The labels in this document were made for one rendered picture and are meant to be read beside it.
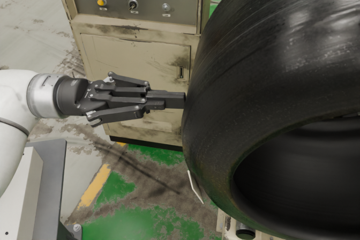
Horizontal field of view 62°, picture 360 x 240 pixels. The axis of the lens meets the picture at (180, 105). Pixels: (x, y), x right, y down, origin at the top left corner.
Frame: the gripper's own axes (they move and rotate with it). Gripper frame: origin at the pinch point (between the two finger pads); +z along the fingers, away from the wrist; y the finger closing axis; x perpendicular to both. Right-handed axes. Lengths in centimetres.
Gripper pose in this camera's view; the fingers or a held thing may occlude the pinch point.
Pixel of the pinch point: (166, 100)
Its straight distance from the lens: 54.9
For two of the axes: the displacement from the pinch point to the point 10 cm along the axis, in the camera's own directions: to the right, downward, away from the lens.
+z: 9.7, 0.4, -2.2
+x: 1.4, 6.7, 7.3
